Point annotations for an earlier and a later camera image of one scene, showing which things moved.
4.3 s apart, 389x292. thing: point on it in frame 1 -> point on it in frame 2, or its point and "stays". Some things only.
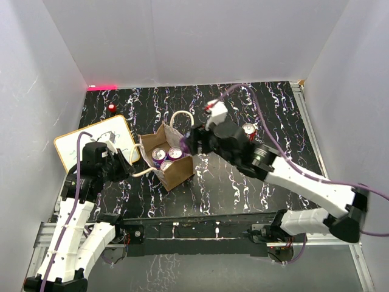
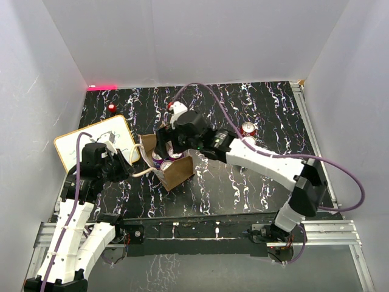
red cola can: [165, 165] stays
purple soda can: [175, 153] stays
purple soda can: [158, 155] stays
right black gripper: [197, 134] -> [166, 134]
